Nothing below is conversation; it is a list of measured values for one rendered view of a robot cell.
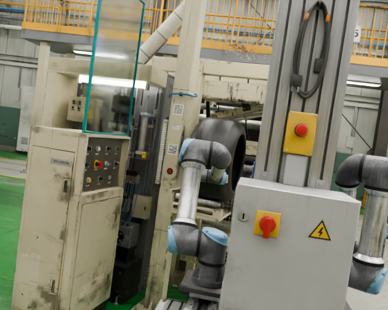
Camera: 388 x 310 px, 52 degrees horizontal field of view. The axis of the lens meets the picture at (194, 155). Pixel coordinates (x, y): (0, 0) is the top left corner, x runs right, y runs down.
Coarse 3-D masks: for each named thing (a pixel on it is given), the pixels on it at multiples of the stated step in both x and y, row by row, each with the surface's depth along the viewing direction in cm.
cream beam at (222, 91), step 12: (204, 84) 304; (216, 84) 301; (228, 84) 298; (240, 84) 296; (252, 84) 293; (204, 96) 304; (216, 96) 301; (228, 96) 298; (240, 96) 296; (252, 96) 293; (264, 96) 290
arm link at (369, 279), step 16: (368, 160) 154; (384, 160) 151; (368, 176) 153; (384, 176) 149; (368, 192) 154; (384, 192) 149; (368, 208) 154; (384, 208) 151; (368, 224) 153; (384, 224) 152; (368, 240) 153; (368, 256) 153; (352, 272) 155; (368, 272) 151; (384, 272) 150; (368, 288) 151
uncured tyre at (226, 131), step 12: (204, 120) 272; (216, 120) 271; (228, 120) 272; (192, 132) 268; (204, 132) 261; (216, 132) 260; (228, 132) 259; (240, 132) 270; (228, 144) 255; (240, 144) 302; (240, 156) 304; (228, 168) 255; (240, 168) 299; (228, 180) 259; (204, 192) 265; (216, 192) 261; (228, 192) 265
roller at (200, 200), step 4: (176, 196) 276; (200, 200) 271; (204, 200) 270; (208, 200) 270; (212, 200) 269; (204, 204) 271; (208, 204) 269; (212, 204) 268; (216, 204) 267; (220, 204) 267
